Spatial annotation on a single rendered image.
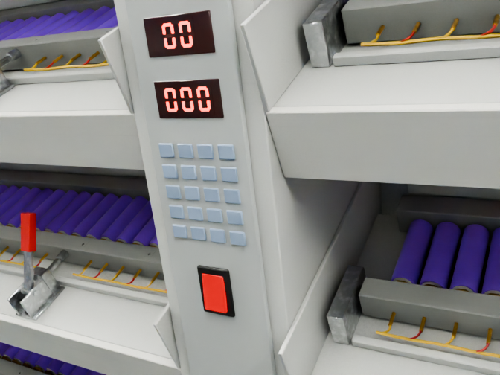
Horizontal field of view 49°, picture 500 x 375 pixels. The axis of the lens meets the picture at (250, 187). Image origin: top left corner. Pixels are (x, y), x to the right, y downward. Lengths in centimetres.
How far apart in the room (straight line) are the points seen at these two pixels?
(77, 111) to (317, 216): 18
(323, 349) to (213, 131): 18
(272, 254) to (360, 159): 8
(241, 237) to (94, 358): 22
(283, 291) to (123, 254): 21
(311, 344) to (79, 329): 21
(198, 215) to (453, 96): 16
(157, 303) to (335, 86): 26
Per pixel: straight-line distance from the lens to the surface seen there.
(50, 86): 47
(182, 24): 32
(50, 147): 44
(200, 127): 32
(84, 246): 55
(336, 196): 41
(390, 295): 40
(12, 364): 78
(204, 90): 31
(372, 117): 28
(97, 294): 53
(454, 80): 29
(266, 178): 31
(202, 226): 35
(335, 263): 41
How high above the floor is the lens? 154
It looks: 18 degrees down
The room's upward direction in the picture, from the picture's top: 7 degrees counter-clockwise
